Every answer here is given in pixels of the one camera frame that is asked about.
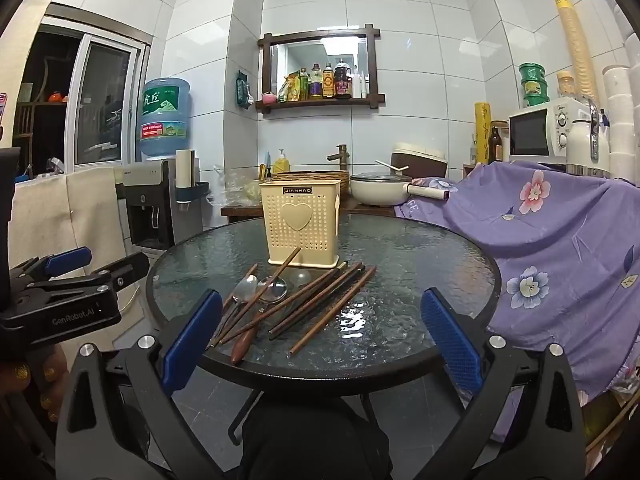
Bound wooden handled spoon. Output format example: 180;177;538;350
230;276;291;365

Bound green wall packet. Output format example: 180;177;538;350
236;71;256;110

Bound clear plastic bag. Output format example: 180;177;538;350
210;165;262;209

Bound tall beige paper cup stack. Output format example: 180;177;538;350
552;0;601;103

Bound blue water jug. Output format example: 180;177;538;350
139;77;192;161

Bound beige cloth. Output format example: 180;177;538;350
10;167;133;311

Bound purple floral cloth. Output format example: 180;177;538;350
395;160;640;411

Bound dark sauce bottle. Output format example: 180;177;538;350
334;58;353;100

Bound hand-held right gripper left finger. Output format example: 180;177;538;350
55;289;226;480

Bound set of wooden chopsticks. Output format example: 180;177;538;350
210;246;377;358

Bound beige perforated utensil holder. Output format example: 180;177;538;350
258;179;342;267

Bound white lidded pan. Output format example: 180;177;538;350
349;172;451;207

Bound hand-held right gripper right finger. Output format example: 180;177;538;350
420;287;587;480

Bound paper cup dispenser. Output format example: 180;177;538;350
175;149;211;206

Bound person's left hand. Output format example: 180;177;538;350
0;342;71;423

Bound grey water dispenser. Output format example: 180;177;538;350
116;157;203;256

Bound wooden framed wall mirror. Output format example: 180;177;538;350
256;24;381;116

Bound wooden counter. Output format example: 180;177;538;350
220;194;401;226

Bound brown white rice cooker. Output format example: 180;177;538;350
390;142;448;181

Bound white microwave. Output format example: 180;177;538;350
508;99;593;161

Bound stacks of white cups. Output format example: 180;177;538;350
600;30;640;181

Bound bronze faucet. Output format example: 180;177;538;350
327;144;349;173

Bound metal spoon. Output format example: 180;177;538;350
206;274;260;351

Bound yellow roll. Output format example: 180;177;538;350
474;102;491;165

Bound woven wash basin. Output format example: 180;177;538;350
272;170;351;197

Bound white kettle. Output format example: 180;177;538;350
565;97;612;178

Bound sliding window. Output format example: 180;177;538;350
15;2;151;171

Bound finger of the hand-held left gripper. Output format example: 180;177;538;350
30;251;151;304
10;246;94;283

